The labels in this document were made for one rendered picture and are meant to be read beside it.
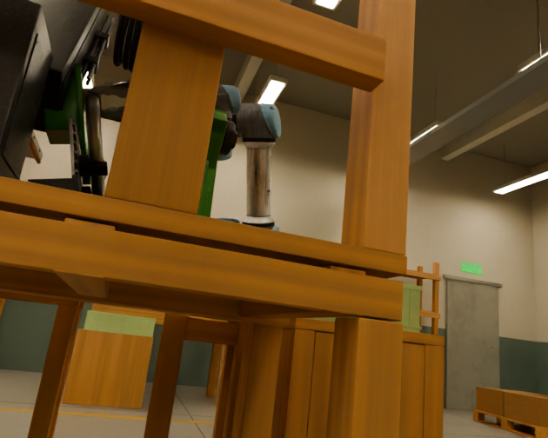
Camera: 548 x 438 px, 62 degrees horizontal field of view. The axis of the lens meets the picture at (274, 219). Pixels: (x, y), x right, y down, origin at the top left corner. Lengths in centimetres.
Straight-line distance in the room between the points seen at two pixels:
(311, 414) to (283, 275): 85
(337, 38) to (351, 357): 56
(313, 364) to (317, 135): 656
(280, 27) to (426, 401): 125
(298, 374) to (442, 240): 715
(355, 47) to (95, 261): 58
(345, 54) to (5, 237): 62
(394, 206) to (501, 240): 852
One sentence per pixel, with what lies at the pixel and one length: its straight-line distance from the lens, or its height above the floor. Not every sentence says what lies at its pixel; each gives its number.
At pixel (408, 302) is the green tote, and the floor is 89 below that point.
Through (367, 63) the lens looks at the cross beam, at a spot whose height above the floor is 121.
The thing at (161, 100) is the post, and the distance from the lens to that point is 77.
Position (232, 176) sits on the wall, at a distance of 713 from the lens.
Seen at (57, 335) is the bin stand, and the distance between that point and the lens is 147.
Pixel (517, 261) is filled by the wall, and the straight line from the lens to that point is 952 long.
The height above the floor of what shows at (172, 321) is 73.
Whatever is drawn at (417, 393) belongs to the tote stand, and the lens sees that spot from 165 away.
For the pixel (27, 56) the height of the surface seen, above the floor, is 113.
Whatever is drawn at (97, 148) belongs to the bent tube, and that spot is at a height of 106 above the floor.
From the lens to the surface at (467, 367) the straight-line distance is 851.
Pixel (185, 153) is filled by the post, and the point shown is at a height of 98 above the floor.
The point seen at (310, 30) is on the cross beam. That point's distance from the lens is 86.
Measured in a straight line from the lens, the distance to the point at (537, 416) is 627.
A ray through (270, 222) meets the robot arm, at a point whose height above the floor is 110.
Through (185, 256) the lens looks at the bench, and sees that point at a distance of 70.
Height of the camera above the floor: 70
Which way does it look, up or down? 15 degrees up
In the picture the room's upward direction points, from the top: 7 degrees clockwise
